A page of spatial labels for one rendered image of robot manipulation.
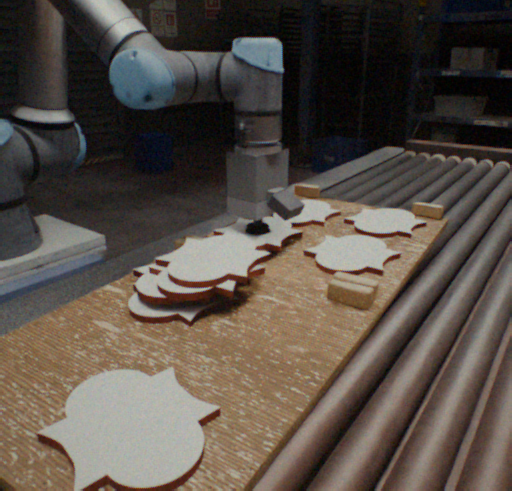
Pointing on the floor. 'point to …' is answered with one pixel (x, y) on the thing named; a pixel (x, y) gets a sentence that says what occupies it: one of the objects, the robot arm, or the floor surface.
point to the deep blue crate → (336, 152)
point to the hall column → (310, 29)
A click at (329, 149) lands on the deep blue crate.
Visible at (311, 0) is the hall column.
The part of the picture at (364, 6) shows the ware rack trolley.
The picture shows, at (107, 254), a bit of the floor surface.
